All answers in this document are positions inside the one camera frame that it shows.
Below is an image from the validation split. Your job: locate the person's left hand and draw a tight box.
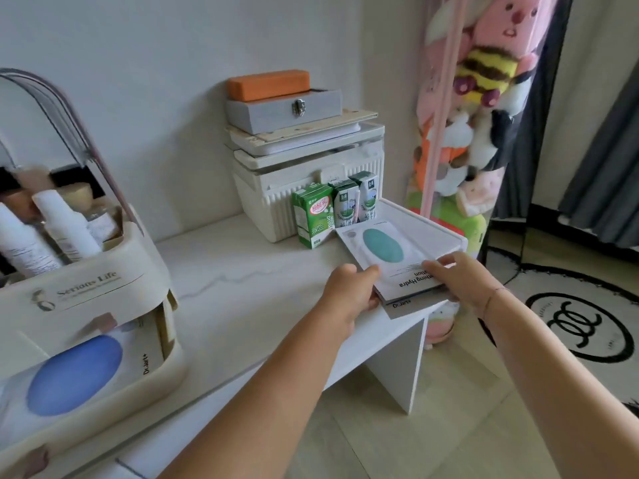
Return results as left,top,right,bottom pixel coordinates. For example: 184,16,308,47
317,264,383,341

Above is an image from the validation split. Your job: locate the person's right hand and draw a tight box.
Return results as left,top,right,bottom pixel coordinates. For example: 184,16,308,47
422,251,506,321

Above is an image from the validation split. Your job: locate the white teal-oval mask packet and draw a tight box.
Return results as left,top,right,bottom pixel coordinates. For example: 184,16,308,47
334,219,451,303

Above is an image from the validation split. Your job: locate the grey mask packet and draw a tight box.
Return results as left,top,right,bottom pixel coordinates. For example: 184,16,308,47
381,288,451,321

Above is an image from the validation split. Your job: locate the person's left forearm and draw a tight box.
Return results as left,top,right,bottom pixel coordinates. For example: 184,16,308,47
159,306,356,479

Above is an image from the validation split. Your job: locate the person's right forearm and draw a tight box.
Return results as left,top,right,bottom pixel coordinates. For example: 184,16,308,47
478,288,639,479

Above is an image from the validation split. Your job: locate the white shallow tray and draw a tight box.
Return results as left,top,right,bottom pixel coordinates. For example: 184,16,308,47
375,198,469,260

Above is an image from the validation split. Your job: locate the pink plush toy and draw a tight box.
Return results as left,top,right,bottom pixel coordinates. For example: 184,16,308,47
423,300,461,351

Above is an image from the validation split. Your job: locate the white green milk carton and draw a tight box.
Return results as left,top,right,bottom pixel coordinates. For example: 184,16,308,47
328,179,361,229
349,170,380,221

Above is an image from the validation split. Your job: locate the white ribbed storage box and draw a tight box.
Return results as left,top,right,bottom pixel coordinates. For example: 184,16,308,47
232,122,386,244

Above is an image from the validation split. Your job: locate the round black white rug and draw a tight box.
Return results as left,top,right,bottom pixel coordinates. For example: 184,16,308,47
478,248,639,412

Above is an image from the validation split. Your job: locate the pile of plush toys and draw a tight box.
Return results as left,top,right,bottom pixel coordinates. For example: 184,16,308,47
405,0,559,267

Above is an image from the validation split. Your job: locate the grey wooden latch box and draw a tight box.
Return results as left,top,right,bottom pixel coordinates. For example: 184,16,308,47
224,88,343,135

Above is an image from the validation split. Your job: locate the grey curtain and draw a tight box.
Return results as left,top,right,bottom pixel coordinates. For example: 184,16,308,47
492,0,639,251

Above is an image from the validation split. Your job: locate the orange block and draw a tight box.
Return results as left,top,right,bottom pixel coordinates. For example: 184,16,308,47
228,70,311,103

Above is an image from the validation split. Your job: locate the small labelled cosmetic bottle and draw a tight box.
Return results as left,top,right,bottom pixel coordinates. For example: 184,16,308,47
86,208,119,246

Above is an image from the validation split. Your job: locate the cream cosmetic organizer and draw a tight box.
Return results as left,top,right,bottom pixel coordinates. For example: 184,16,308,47
0,194,189,467

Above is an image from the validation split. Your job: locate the beige cosmetic jar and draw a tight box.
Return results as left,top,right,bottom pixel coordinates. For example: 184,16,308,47
64,183,94,211

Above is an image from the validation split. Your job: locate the white cosmetic bottle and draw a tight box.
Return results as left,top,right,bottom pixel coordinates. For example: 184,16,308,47
32,189,104,263
0,201,64,278

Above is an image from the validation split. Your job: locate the white blue-oval mask packet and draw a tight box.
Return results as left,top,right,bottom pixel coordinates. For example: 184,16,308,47
0,321,165,449

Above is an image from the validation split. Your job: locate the clear arched organizer lid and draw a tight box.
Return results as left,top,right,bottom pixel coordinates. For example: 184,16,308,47
0,68,143,232

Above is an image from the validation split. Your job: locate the thin red bracelet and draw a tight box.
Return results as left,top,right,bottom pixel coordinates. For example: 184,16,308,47
481,286,511,321

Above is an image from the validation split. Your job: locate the pink strap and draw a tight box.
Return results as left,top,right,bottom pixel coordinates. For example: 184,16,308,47
418,0,471,218

